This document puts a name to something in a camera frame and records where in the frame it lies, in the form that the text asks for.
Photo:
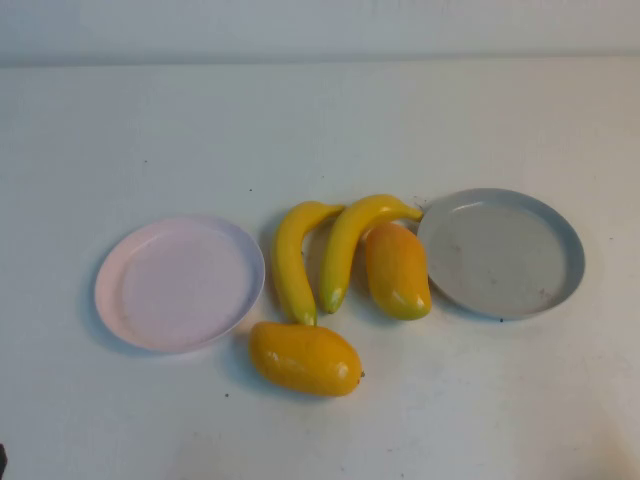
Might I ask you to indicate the all yellow plastic mango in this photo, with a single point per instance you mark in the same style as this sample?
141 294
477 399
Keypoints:
305 357

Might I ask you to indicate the orange blushed plastic mango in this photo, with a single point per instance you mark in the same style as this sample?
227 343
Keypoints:
395 275

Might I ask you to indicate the grey round plate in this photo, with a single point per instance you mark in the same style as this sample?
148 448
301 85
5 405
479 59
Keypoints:
500 260

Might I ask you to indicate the yellow plastic banana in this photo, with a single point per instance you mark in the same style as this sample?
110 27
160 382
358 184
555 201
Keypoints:
290 270
345 240

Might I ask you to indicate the pink round plate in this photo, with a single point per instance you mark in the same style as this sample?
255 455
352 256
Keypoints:
180 290

